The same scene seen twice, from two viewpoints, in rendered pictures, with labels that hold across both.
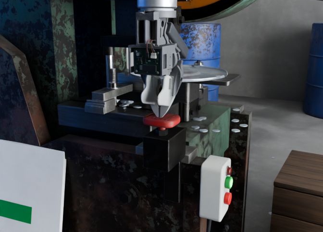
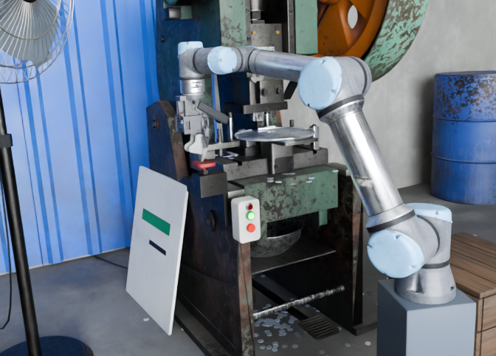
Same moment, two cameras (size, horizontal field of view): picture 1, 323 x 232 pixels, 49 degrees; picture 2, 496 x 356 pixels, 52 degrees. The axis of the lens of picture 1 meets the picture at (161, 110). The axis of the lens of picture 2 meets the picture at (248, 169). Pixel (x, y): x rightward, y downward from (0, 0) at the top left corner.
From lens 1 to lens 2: 1.14 m
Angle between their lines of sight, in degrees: 35
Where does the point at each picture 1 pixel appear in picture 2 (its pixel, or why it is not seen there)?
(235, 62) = not seen: outside the picture
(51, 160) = (181, 191)
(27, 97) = (173, 145)
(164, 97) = (196, 148)
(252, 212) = not seen: hidden behind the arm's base
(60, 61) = not seen: hidden behind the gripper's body
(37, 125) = (178, 166)
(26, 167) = (170, 195)
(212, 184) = (235, 213)
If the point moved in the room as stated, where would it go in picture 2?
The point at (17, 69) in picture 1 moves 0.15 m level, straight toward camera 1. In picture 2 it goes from (169, 125) to (154, 131)
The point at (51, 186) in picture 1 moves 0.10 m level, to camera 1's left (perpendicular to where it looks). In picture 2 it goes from (179, 210) to (161, 207)
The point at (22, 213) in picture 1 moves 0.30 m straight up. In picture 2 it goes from (166, 228) to (160, 156)
